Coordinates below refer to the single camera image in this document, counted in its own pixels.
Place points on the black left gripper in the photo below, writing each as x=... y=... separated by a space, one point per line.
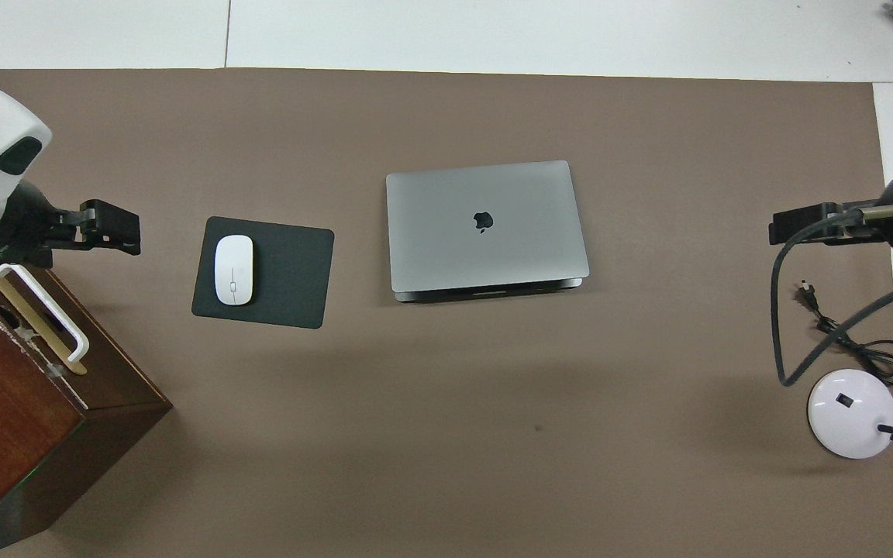
x=24 y=232

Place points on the grey aluminium laptop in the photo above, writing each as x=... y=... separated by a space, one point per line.
x=485 y=248

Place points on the white computer mouse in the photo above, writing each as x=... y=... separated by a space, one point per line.
x=234 y=270

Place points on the black mouse pad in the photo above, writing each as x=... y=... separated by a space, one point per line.
x=291 y=271

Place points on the white desk lamp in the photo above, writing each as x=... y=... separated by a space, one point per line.
x=842 y=418

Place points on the dark brown wooden box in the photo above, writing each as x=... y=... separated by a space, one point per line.
x=5 y=418

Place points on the brown paper table mat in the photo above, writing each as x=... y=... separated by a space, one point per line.
x=446 y=387

